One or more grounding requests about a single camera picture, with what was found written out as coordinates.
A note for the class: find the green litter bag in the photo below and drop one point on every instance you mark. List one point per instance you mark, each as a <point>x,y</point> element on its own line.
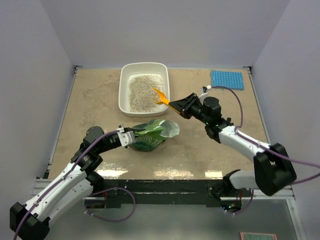
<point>149,135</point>

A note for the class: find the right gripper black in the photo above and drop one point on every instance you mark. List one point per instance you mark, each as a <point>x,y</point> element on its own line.
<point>184,105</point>

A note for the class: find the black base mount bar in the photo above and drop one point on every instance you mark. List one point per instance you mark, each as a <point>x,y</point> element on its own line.
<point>210,193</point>

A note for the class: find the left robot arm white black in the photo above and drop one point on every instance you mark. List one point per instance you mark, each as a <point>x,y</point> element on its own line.
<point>34,219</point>

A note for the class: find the orange plastic scoop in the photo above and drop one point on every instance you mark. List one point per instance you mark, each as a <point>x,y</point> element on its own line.
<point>161,99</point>

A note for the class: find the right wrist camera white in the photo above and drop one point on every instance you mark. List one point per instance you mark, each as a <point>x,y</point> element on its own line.
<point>205,92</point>

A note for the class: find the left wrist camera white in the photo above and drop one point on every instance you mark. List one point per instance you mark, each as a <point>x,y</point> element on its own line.
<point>120,131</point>

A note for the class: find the white litter box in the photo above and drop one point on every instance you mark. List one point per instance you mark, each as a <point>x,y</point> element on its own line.
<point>132,69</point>

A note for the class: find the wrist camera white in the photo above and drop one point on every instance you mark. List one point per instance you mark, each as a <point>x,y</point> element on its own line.
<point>120,131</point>
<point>205,92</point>

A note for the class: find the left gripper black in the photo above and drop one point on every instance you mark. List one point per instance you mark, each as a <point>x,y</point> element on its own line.
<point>132,129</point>

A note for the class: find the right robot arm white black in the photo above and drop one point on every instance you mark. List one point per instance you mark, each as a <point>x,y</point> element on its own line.
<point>272,171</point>

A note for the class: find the pink green card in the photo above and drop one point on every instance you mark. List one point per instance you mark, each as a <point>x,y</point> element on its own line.
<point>257,236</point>

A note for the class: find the cat litter granules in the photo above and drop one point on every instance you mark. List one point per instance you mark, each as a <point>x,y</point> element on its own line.
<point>141,92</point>

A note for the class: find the blue studded plate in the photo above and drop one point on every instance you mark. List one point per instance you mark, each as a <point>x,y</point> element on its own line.
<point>228,79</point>

